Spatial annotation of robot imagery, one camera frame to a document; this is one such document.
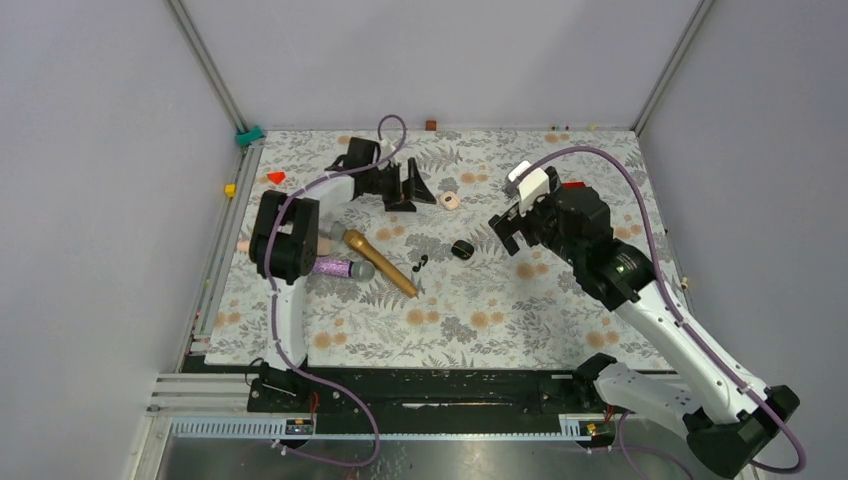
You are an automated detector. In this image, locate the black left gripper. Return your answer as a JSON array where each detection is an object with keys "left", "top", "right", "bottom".
[{"left": 364, "top": 157, "right": 435, "bottom": 212}]

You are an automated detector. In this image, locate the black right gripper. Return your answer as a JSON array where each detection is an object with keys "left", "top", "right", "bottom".
[{"left": 490, "top": 181, "right": 584, "bottom": 267}]

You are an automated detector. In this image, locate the cream earbud charging case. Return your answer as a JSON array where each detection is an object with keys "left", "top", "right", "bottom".
[{"left": 439, "top": 191, "right": 461, "bottom": 211}]

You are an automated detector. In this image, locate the black earbud charging case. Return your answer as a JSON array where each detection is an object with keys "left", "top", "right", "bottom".
[{"left": 451, "top": 240, "right": 475, "bottom": 261}]

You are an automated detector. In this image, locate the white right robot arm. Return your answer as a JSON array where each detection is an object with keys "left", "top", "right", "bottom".
[{"left": 489, "top": 181, "right": 800, "bottom": 479}]

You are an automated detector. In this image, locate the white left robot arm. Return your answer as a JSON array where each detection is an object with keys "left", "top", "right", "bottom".
[{"left": 248, "top": 137, "right": 436, "bottom": 370}]

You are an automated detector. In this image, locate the gold microphone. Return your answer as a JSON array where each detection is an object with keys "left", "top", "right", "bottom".
[{"left": 343, "top": 229, "right": 419, "bottom": 298}]

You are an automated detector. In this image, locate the silver microphone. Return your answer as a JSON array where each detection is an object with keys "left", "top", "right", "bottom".
[{"left": 319, "top": 221, "right": 348, "bottom": 242}]

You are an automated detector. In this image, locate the purple glitter microphone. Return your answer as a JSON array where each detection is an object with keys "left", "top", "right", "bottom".
[{"left": 311, "top": 256, "right": 376, "bottom": 282}]

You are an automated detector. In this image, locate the pink microphone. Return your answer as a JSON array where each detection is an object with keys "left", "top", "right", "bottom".
[{"left": 236, "top": 237, "right": 334, "bottom": 257}]

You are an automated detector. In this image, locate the red triangular block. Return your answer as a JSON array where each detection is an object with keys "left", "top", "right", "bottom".
[{"left": 266, "top": 171, "right": 286, "bottom": 185}]

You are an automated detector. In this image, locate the teal curved block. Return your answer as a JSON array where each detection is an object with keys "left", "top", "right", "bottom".
[{"left": 235, "top": 125, "right": 265, "bottom": 148}]

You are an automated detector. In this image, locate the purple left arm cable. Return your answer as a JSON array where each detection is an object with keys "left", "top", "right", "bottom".
[{"left": 262, "top": 114, "right": 409, "bottom": 469}]

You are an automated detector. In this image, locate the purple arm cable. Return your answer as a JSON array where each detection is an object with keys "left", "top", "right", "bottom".
[
  {"left": 529, "top": 146, "right": 808, "bottom": 480},
  {"left": 262, "top": 114, "right": 409, "bottom": 469}
]

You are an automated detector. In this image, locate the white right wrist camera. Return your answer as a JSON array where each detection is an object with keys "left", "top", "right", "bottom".
[{"left": 503, "top": 161, "right": 550, "bottom": 216}]

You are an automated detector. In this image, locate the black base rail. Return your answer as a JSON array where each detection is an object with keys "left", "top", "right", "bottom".
[{"left": 247, "top": 363, "right": 615, "bottom": 436}]

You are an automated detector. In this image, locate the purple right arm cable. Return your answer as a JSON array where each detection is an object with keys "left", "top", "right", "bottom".
[{"left": 529, "top": 146, "right": 808, "bottom": 480}]

